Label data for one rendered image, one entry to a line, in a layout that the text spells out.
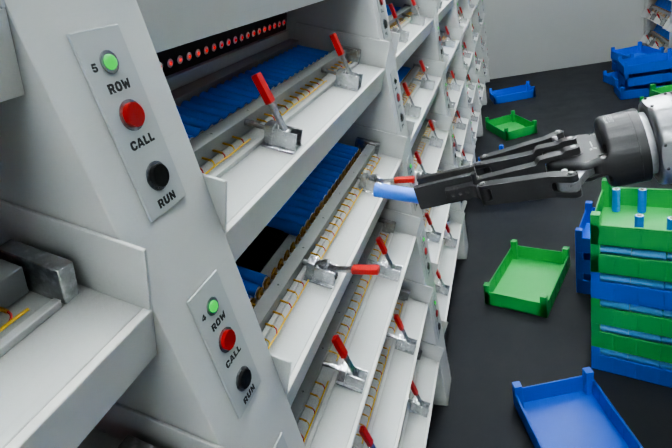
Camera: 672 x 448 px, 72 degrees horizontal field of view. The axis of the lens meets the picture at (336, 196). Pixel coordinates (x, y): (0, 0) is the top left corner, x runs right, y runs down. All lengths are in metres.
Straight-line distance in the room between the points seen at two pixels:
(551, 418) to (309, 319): 0.92
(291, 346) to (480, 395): 0.95
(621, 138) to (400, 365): 0.66
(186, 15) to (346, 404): 0.54
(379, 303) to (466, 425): 0.59
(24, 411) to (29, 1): 0.21
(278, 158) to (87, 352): 0.29
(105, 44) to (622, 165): 0.45
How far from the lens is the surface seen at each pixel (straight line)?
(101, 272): 0.34
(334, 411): 0.71
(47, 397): 0.31
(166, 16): 0.39
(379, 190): 0.58
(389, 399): 0.96
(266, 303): 0.55
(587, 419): 1.40
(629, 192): 1.41
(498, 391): 1.44
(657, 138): 0.53
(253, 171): 0.49
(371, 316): 0.84
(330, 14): 0.94
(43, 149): 0.32
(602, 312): 1.38
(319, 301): 0.60
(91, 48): 0.32
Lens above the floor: 1.08
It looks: 24 degrees down
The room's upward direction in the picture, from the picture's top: 14 degrees counter-clockwise
